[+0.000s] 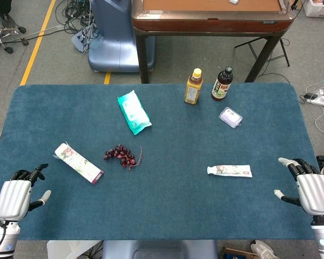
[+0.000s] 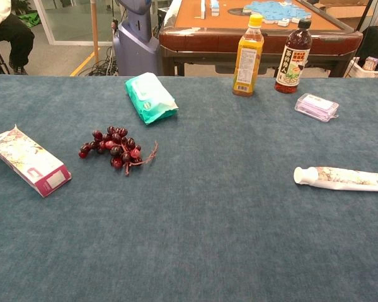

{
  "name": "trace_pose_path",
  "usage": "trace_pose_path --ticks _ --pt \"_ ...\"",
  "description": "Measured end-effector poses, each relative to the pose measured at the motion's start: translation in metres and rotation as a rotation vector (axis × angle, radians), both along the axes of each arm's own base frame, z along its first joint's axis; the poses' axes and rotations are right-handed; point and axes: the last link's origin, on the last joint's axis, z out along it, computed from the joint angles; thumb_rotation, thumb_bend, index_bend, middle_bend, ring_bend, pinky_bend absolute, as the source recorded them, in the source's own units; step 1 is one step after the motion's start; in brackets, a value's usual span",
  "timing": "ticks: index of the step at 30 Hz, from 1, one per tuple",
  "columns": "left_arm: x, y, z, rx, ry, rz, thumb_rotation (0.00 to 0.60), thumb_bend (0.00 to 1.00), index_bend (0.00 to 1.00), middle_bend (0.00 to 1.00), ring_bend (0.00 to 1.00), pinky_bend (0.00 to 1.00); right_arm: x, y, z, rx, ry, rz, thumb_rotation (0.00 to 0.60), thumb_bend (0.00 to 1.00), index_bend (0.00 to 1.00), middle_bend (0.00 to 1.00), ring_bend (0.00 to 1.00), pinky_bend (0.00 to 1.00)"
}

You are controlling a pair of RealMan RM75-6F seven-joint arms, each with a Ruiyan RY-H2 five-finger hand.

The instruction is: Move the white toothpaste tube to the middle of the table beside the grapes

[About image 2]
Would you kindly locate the floral white toothpaste tube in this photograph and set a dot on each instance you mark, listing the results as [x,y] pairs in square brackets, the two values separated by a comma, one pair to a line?
[340,179]

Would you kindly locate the orange juice bottle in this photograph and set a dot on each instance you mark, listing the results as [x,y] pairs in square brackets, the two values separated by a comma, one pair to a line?
[247,63]

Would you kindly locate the pink white floral box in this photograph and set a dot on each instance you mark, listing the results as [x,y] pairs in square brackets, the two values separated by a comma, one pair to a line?
[28,160]

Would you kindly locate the teal wet wipes pack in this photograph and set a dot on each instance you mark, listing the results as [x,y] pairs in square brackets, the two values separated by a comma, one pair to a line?
[149,100]

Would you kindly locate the dark red grape bunch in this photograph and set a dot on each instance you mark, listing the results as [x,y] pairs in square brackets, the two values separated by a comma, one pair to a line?
[116,148]

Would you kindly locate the blue table cloth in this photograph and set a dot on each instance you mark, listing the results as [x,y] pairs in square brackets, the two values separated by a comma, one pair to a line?
[189,236]

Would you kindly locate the brown mahjong table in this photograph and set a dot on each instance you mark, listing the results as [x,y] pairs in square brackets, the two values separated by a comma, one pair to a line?
[208,37]

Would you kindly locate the clear purple plastic case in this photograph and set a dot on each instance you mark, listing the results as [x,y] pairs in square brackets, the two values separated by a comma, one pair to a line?
[316,107]

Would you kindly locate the upright white tile row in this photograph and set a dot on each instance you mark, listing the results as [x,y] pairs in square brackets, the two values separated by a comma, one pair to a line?
[203,7]

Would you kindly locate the blue white tile stack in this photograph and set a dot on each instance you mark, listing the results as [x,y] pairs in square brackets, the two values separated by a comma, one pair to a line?
[215,7]

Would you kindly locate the wooden pole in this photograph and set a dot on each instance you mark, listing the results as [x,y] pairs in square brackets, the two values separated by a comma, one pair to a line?
[94,31]

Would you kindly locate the blue mahjong tile pile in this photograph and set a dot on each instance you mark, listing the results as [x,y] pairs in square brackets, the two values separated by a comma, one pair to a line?
[271,9]

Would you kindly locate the white plastic basket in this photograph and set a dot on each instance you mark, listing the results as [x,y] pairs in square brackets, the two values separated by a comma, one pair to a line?
[356,70]

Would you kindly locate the small pale carton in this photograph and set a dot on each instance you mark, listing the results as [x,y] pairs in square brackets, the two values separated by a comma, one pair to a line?
[370,63]

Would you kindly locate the cardboard box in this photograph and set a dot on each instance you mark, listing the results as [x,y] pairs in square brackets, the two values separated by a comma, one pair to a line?
[343,12]

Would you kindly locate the seated person in black trousers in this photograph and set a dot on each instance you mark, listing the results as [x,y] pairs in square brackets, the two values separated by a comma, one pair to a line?
[15,34]

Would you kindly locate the purple grey robot pedestal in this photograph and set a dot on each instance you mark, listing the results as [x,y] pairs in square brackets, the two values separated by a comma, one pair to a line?
[135,47]

